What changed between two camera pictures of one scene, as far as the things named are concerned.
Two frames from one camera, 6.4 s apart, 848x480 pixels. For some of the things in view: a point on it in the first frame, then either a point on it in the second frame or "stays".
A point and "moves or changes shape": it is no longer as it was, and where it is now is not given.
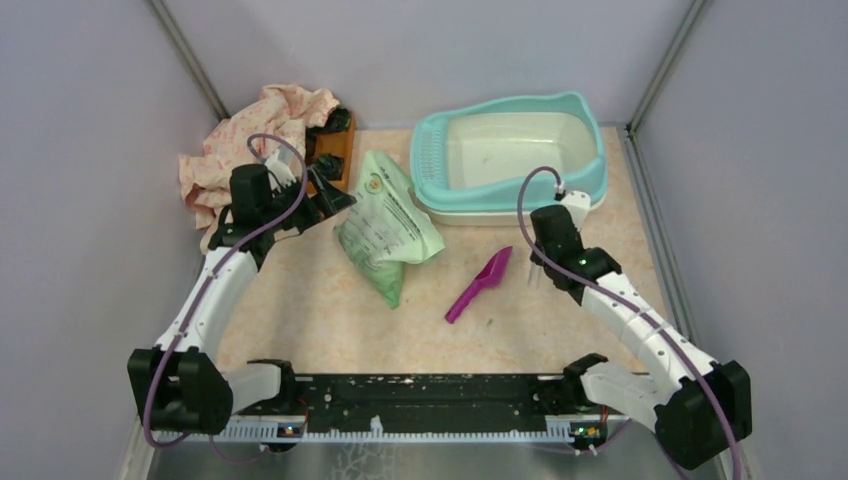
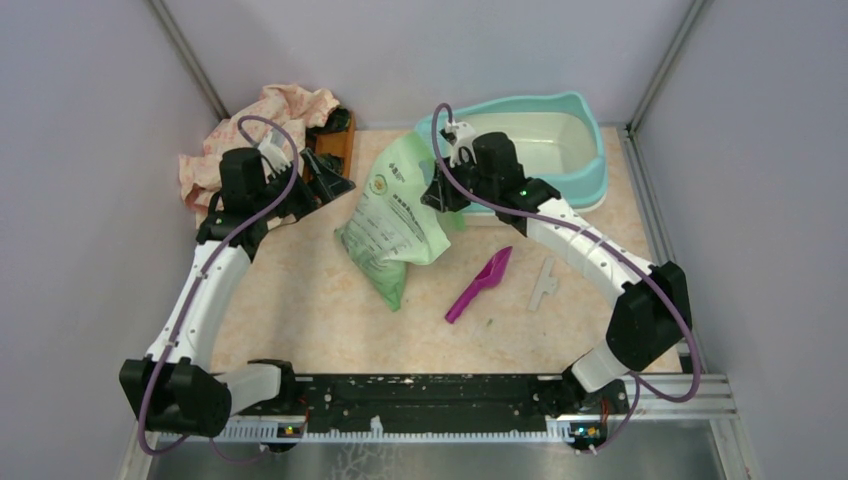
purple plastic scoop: [489, 275] stays
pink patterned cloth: [275, 121] stays
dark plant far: [338, 120] stays
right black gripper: [535, 258] → [440, 197]
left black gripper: [327, 202] → [320, 189]
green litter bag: [387, 227] moves or changes shape
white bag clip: [534, 275] → [546, 283]
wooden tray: [338, 143] stays
